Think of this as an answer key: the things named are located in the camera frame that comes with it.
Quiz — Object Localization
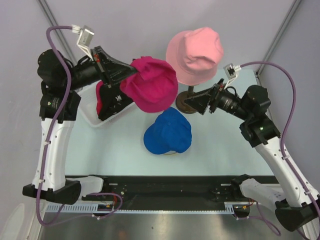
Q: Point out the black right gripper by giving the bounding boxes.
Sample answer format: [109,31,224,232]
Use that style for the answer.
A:
[184,78,252,121]

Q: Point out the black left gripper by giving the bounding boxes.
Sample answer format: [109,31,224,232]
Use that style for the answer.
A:
[64,46,138,91]

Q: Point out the white plastic basket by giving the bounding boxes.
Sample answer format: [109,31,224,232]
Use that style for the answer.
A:
[78,84,137,129]

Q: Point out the black baseball cap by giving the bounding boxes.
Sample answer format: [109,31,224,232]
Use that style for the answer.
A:
[96,84,134,121]

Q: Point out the beige mannequin head stand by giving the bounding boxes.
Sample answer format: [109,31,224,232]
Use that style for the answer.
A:
[175,85,197,114]

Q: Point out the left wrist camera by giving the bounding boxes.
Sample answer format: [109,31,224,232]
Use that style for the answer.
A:
[71,24,95,60]

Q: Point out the magenta hat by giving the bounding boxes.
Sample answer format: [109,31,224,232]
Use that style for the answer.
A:
[120,56,178,113]

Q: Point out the aluminium frame post right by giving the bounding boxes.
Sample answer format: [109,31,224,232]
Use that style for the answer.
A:
[262,0,304,62]

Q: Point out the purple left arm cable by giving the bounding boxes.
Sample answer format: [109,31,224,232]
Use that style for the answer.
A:
[36,25,123,227]

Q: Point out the aluminium frame post left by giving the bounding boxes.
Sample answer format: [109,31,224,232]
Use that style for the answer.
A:
[36,0,77,64]

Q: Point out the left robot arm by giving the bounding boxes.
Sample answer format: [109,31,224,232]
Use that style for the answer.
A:
[22,46,137,205]

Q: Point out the white cable duct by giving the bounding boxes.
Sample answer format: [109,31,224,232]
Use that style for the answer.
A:
[61,202,252,215]

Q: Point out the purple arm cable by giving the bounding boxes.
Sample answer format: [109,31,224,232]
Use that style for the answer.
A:
[36,25,123,227]
[239,61,320,237]

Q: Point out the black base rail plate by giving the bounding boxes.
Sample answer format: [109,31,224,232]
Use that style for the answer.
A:
[64,174,281,211]

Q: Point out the gold wire sphere stand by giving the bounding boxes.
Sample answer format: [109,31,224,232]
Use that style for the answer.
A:
[164,150,178,156]

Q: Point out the light pink bucket hat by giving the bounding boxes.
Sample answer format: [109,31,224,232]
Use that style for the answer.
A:
[166,27,224,86]

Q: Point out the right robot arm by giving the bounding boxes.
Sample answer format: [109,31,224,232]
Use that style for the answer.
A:
[184,79,320,232]

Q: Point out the blue baseball cap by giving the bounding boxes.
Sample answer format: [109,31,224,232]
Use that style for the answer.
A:
[143,107,192,155]

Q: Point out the aluminium frame post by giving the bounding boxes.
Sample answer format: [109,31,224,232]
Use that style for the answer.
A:
[36,0,77,64]
[262,0,304,62]

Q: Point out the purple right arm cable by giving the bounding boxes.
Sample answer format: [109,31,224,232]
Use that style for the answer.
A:
[239,61,320,237]

